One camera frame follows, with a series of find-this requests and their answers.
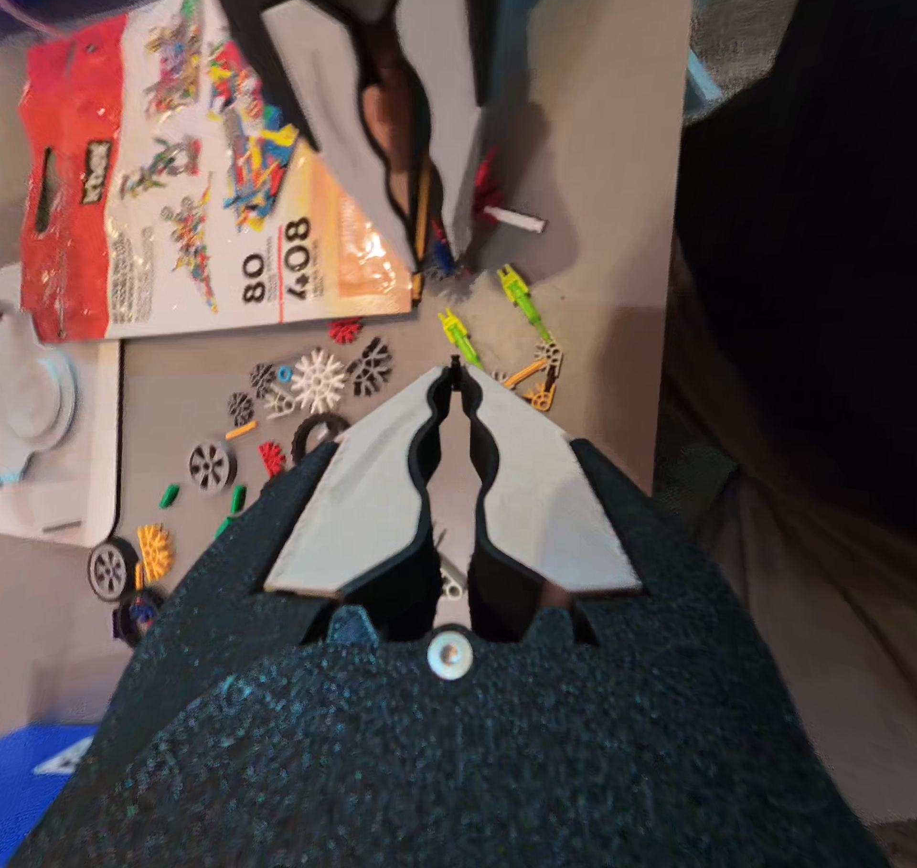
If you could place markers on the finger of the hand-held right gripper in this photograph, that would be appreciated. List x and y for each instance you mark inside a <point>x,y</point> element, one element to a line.
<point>448,58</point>
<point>322,80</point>

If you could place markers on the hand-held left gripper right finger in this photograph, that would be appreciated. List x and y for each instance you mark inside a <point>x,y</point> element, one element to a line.
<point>559,517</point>

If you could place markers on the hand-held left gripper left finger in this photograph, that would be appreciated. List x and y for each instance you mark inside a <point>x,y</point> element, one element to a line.
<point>351,517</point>

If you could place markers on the short blue rod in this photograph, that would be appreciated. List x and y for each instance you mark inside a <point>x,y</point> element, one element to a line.
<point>444,260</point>

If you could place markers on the blue plastic bin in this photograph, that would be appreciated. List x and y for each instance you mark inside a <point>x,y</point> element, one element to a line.
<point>36,811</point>

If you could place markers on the black tyre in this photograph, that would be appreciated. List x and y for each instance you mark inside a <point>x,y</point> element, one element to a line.
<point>301,438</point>
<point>125,628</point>

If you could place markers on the red half connector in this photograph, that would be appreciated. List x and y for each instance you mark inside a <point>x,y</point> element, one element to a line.
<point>272,458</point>

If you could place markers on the short green rod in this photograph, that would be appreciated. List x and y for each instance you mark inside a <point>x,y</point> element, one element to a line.
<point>169,496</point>
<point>223,525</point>
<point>238,500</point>

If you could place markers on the light grey fan connector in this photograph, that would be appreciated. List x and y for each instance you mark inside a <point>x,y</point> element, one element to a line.
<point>279,403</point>
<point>453,578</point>

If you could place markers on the white snowflake connector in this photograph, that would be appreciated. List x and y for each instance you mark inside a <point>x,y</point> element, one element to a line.
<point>319,381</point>

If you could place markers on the long yellow rod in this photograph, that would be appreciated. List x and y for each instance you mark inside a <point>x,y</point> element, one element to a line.
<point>420,201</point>

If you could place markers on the grey wheel hub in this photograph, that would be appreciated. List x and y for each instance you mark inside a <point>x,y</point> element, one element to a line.
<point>211,464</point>

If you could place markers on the large black connector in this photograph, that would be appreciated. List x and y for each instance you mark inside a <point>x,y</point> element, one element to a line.
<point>371,366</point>

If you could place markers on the small dark snowflake connector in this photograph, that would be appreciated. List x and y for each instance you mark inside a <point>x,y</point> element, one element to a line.
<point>241,407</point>
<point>263,378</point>

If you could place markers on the red connector with white rod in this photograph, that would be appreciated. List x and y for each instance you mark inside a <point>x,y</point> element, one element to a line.
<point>516,219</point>

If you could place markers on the small red snowflake connector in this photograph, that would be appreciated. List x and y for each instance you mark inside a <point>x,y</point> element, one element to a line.
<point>345,330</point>

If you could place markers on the yellow half connector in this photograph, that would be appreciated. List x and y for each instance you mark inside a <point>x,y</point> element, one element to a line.
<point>155,551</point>

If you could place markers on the grey wheel with tyre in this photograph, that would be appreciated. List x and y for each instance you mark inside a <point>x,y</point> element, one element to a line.
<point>111,571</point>

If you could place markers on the printed paper sheet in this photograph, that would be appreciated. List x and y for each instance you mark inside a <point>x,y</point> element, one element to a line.
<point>706,83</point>

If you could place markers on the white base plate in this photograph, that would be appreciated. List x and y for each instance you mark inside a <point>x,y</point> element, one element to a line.
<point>64,467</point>

